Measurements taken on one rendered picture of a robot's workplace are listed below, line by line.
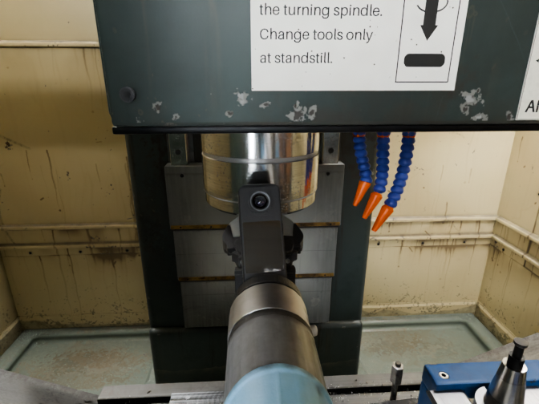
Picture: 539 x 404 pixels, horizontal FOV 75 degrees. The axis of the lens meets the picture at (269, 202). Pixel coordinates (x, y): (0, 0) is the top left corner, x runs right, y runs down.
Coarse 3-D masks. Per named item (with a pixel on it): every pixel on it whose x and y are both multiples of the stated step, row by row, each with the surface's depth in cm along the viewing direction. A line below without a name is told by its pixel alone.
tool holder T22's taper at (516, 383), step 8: (504, 360) 44; (504, 368) 43; (512, 368) 43; (496, 376) 44; (504, 376) 43; (512, 376) 43; (520, 376) 42; (496, 384) 44; (504, 384) 43; (512, 384) 43; (520, 384) 42; (488, 392) 45; (496, 392) 44; (504, 392) 43; (512, 392) 43; (520, 392) 43; (488, 400) 45; (496, 400) 44; (504, 400) 43; (512, 400) 43; (520, 400) 43
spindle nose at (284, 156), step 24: (216, 144) 42; (240, 144) 40; (264, 144) 40; (288, 144) 41; (312, 144) 43; (216, 168) 43; (240, 168) 41; (264, 168) 41; (288, 168) 42; (312, 168) 45; (216, 192) 44; (288, 192) 43; (312, 192) 46
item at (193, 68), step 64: (128, 0) 24; (192, 0) 24; (512, 0) 25; (128, 64) 25; (192, 64) 25; (512, 64) 27; (128, 128) 27; (192, 128) 27; (256, 128) 28; (320, 128) 28; (384, 128) 28; (448, 128) 29; (512, 128) 29
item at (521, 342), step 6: (516, 342) 42; (522, 342) 42; (528, 342) 42; (516, 348) 42; (522, 348) 42; (510, 354) 43; (516, 354) 42; (522, 354) 42; (510, 360) 43; (516, 360) 42; (522, 360) 42; (510, 366) 43; (516, 366) 42; (522, 366) 42
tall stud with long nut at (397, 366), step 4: (392, 364) 79; (396, 364) 78; (400, 364) 78; (392, 368) 78; (396, 368) 78; (400, 368) 78; (392, 372) 79; (396, 372) 78; (400, 372) 78; (392, 376) 79; (396, 376) 78; (400, 376) 78; (392, 380) 79; (396, 380) 78; (400, 380) 78; (392, 384) 80; (396, 384) 79; (400, 384) 79; (392, 388) 80; (396, 388) 80; (392, 392) 81; (396, 392) 80; (392, 396) 81; (388, 400) 83; (392, 400) 81
